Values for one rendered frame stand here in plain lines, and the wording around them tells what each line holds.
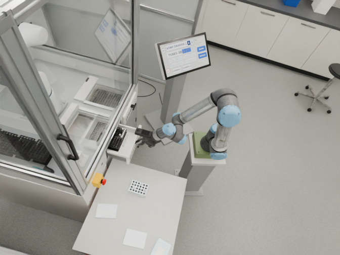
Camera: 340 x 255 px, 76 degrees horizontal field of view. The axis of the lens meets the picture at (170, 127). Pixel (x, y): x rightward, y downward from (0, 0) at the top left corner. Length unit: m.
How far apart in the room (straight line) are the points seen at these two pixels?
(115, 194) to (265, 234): 1.65
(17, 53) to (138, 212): 1.19
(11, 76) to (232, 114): 0.93
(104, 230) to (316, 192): 2.45
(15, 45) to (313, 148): 3.38
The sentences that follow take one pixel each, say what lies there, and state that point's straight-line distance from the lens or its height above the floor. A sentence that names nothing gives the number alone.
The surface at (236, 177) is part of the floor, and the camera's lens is 2.71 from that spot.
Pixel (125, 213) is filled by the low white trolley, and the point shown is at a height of 0.76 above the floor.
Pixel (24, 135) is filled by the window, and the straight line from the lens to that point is 1.00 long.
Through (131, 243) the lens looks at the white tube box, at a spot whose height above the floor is 0.81.
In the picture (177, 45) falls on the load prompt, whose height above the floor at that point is 1.16.
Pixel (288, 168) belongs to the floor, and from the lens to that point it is 3.12.
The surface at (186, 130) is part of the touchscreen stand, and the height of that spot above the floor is 0.03.
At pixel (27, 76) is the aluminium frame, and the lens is 0.70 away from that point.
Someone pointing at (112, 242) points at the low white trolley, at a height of 0.76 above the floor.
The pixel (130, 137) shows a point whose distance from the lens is 1.70.
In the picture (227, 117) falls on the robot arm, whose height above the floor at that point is 1.42.
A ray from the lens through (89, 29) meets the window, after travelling 1.00.
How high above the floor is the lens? 2.27
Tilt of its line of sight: 54 degrees down
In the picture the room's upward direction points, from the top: 13 degrees clockwise
